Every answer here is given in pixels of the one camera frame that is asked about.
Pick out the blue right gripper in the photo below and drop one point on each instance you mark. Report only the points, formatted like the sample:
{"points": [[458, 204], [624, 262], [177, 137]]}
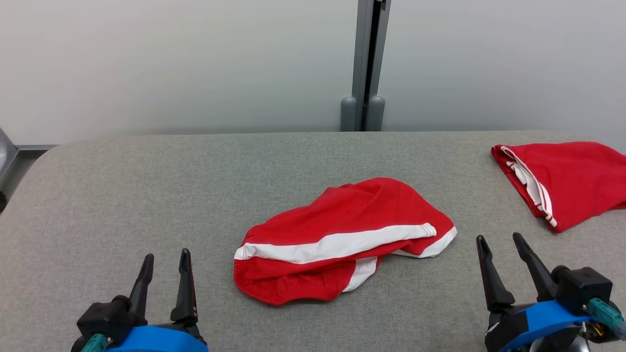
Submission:
{"points": [[538, 325]]}

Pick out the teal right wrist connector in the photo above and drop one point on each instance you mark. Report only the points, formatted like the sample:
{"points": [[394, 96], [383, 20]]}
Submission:
{"points": [[606, 315]]}

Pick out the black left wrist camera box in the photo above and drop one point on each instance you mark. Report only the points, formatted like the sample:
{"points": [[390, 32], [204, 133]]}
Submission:
{"points": [[105, 318]]}

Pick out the black caster wheel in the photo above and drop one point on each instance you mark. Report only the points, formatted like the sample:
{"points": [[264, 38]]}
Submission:
{"points": [[2, 203]]}

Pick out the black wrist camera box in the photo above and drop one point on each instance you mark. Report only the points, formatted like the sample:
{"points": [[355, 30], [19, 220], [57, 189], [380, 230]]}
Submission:
{"points": [[582, 288], [105, 318]]}

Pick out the grey partition post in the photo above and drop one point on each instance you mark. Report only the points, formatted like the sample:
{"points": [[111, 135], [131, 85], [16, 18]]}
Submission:
{"points": [[364, 58]]}

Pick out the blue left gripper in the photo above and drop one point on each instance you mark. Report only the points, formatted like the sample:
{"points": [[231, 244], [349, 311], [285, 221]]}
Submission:
{"points": [[156, 340]]}

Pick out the red basketball jersey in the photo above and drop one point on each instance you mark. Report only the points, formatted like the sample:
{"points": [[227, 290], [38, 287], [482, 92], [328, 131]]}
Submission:
{"points": [[577, 176]]}

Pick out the red shorts white stripe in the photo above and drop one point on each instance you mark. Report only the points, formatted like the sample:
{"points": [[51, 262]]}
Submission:
{"points": [[342, 215]]}

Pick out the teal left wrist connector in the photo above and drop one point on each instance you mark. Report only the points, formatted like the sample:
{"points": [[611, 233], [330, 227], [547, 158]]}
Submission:
{"points": [[95, 343]]}

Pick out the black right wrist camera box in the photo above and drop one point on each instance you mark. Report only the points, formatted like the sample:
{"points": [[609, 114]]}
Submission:
{"points": [[582, 288]]}

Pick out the grey metal frame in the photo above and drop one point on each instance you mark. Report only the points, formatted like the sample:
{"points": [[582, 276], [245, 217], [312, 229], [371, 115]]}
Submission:
{"points": [[6, 156]]}

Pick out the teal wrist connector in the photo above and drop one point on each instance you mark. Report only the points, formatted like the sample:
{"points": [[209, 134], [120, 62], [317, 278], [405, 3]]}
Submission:
{"points": [[606, 315], [95, 343]]}

